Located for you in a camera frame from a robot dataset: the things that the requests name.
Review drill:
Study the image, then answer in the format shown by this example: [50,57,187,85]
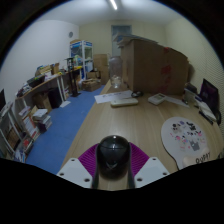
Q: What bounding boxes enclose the white power strip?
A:
[110,97,139,108]

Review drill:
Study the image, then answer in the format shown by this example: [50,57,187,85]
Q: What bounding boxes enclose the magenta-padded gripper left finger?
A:
[56,143,101,190]

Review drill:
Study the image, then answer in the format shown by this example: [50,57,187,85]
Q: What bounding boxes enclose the wooden side desk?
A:
[14,65,84,111]

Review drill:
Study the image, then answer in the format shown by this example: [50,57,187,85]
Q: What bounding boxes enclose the black computer mouse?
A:
[95,134,132,179]

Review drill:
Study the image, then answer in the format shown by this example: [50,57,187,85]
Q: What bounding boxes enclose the black laptop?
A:
[198,78,222,126]

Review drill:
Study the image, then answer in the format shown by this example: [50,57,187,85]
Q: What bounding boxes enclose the stacked brown cardboard boxes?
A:
[81,53,111,93]

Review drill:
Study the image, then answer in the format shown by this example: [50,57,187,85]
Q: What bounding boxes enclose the low bookshelf with books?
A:
[0,101,38,164]

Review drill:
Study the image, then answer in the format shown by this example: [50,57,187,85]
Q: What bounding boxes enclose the white glass display cabinet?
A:
[69,39,94,81]

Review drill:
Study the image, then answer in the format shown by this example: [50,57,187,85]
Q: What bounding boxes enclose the black stand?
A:
[64,56,82,98]

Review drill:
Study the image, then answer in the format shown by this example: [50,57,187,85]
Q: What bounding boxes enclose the black cable coil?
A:
[130,90,144,99]

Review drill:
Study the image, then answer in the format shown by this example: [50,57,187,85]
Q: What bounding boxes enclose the stack of books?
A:
[31,108,54,134]

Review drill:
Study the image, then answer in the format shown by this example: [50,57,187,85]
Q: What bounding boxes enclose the large brown cardboard box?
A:
[116,33,190,97]

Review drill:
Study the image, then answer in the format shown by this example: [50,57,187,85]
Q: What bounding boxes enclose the white paper sheet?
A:
[93,89,134,105]

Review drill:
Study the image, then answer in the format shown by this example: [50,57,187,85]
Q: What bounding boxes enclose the ceiling tube light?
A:
[108,0,119,11]

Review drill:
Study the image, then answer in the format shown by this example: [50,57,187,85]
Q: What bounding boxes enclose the white printed mouse pad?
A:
[160,116,218,170]

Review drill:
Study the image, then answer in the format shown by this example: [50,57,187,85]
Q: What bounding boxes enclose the clear glass jar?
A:
[108,55,124,90]

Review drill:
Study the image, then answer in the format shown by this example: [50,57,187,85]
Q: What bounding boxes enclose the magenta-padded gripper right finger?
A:
[127,141,171,190]

